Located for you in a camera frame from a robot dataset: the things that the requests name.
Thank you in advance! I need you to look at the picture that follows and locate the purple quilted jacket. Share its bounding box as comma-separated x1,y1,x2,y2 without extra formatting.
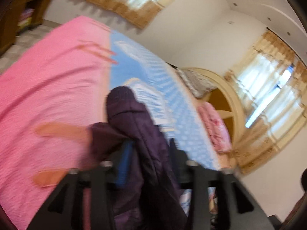
88,86,187,229

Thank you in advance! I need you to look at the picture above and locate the cream wooden headboard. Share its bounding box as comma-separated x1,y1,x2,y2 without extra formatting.
189,67,246,149

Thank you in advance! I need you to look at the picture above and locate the side window curtain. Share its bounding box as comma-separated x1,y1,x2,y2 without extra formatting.
224,30,306,175

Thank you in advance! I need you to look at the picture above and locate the folded pink blanket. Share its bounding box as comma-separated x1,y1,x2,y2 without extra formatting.
197,102,232,154

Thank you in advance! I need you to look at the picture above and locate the grey patterned pillow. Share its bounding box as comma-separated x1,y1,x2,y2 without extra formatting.
176,69,218,99

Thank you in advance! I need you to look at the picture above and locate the brown wooden desk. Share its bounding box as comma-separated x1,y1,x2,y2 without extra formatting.
1,0,51,55

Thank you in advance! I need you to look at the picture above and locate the pink and blue bedspread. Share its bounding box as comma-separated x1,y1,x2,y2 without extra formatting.
1,17,226,229

